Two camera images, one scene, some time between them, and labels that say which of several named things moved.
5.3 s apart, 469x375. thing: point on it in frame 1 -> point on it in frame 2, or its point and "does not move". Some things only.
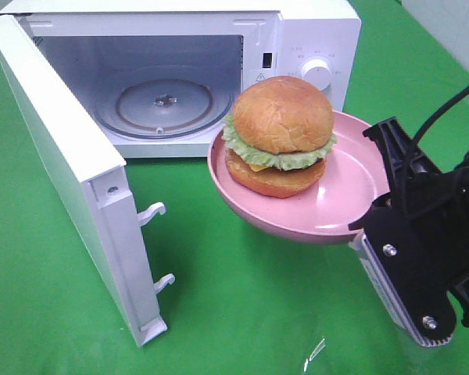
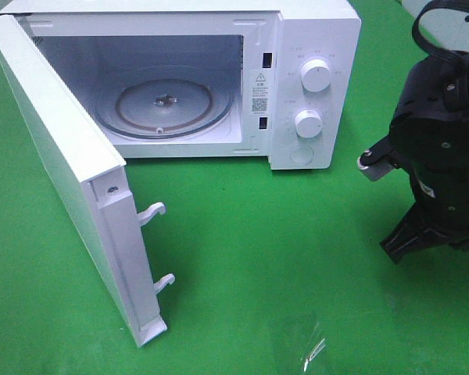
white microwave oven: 92,174 does not move
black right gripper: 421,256 -> 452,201
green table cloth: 242,301 does not move
